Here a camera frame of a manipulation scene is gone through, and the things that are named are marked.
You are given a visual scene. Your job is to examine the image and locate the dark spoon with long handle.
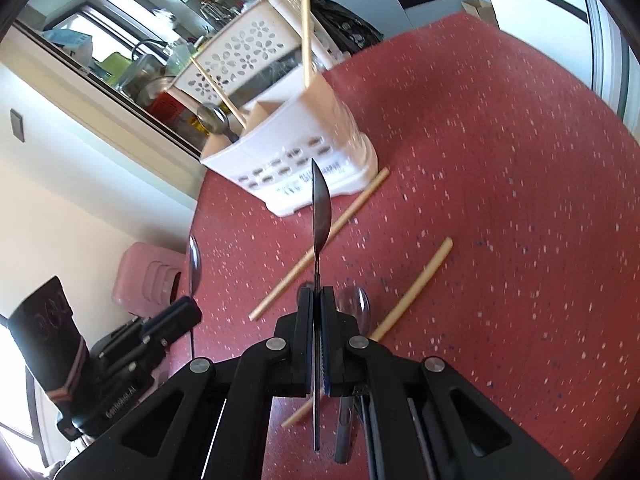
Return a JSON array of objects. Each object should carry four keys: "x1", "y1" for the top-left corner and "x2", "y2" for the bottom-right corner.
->
[{"x1": 334, "y1": 396, "x2": 355, "y2": 465}]

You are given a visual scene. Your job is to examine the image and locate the black wall switch plate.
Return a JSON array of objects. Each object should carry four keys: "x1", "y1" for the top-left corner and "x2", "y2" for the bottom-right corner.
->
[{"x1": 10, "y1": 108, "x2": 25, "y2": 143}]

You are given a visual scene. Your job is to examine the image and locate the white perforated basket cart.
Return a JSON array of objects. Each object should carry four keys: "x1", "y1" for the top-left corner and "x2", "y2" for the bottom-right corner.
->
[{"x1": 169, "y1": 0, "x2": 352, "y2": 111}]

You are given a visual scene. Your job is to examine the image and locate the black garbage bag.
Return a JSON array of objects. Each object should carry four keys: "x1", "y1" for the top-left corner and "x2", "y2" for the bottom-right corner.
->
[{"x1": 310, "y1": 0, "x2": 384, "y2": 54}]

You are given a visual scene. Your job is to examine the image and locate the white refrigerator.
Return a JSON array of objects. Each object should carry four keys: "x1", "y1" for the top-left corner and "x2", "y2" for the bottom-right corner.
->
[{"x1": 490, "y1": 0, "x2": 631, "y2": 117}]

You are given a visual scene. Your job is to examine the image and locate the red basket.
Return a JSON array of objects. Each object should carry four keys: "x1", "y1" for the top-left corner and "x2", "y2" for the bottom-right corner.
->
[{"x1": 146, "y1": 92, "x2": 186, "y2": 125}]

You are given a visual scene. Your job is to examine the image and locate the cardboard box on floor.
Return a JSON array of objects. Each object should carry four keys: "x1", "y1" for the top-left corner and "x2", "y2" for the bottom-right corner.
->
[{"x1": 461, "y1": 0, "x2": 499, "y2": 27}]

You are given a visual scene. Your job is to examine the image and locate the pink plastic stool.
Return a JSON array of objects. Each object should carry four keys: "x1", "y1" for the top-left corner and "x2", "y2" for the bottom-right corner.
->
[{"x1": 112, "y1": 242, "x2": 184, "y2": 318}]

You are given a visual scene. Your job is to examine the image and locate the steel bowl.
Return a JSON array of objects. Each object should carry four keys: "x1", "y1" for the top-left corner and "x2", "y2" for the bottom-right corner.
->
[{"x1": 136, "y1": 76, "x2": 175, "y2": 108}]

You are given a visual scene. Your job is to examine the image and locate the white plastic utensil holder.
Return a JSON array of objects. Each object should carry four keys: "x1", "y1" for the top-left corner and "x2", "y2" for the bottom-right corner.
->
[{"x1": 201, "y1": 68, "x2": 378, "y2": 217}]

